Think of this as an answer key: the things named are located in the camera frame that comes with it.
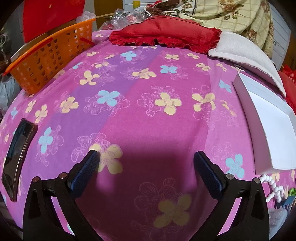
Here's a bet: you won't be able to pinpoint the red ruffled pillow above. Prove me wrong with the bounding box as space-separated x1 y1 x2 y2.
109 16 222 54
278 71 296 114

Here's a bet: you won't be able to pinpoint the red ruffled pillow left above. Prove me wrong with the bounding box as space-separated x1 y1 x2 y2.
109 16 222 54

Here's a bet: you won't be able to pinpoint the white pearl bead bracelet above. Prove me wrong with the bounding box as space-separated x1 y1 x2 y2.
259 174 286 203

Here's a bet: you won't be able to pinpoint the black smartphone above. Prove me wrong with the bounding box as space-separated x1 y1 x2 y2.
1 118 38 202

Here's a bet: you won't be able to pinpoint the clear plastic bags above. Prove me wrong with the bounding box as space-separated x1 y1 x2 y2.
76 6 152 30

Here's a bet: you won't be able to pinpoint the floral beige blanket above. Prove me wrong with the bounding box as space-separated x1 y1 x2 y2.
147 0 273 58

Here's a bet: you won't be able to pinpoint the orange plastic basket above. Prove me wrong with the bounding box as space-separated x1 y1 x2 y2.
3 19 95 94

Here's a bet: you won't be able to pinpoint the white fleece pillow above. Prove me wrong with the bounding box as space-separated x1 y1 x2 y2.
208 32 287 97

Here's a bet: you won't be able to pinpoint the pink floral bed sheet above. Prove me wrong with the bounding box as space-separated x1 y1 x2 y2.
0 29 296 241

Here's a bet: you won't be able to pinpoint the red box in basket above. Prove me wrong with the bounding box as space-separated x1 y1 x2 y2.
23 0 85 43

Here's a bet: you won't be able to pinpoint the red ruffled pillow right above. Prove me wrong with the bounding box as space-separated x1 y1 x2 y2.
278 71 296 114

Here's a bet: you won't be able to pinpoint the white shallow tray box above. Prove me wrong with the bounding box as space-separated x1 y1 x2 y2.
233 73 295 175

